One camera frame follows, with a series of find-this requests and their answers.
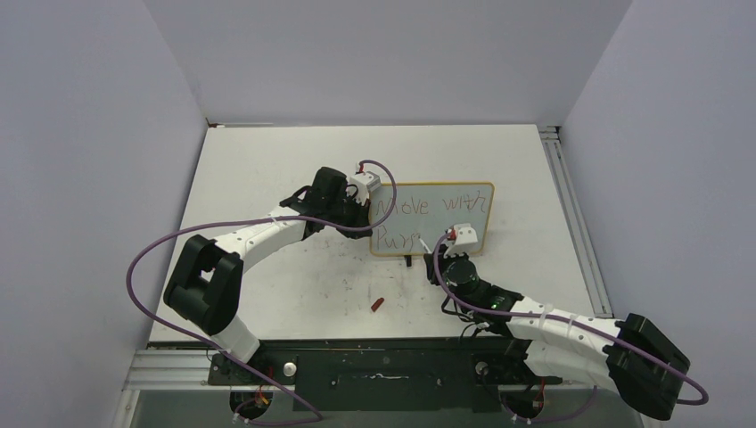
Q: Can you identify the red marker cap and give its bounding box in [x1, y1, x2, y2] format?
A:
[371, 298, 385, 312]

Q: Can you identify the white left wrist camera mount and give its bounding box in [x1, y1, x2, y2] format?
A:
[347, 171, 382, 205]

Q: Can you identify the aluminium frame rail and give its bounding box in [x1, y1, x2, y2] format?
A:
[538, 126, 614, 318]
[124, 350, 213, 391]

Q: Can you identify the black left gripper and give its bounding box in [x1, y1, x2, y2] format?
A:
[325, 191, 373, 240]

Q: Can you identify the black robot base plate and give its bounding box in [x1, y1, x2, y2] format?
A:
[208, 336, 562, 413]

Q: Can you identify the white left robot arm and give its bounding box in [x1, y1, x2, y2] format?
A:
[163, 167, 381, 384]

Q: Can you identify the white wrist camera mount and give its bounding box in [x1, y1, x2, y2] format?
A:
[347, 171, 382, 205]
[444, 223, 479, 258]

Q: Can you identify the red capped whiteboard marker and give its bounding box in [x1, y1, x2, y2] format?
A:
[418, 238, 432, 253]

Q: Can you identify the aluminium frame rail right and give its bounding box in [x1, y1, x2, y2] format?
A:
[538, 126, 614, 318]

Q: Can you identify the yellow framed whiteboard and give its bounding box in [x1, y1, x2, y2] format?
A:
[370, 181, 495, 257]

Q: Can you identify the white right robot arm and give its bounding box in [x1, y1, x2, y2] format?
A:
[423, 253, 690, 421]

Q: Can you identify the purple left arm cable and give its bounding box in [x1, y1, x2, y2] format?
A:
[126, 159, 399, 428]

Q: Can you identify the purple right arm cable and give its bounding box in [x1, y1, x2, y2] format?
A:
[432, 233, 710, 425]

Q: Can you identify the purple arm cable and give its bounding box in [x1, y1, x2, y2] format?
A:
[432, 233, 710, 425]
[126, 159, 399, 428]

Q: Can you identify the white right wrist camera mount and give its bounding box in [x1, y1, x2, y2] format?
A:
[444, 223, 479, 258]

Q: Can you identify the aluminium frame rail front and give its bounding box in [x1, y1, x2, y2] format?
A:
[124, 350, 213, 391]

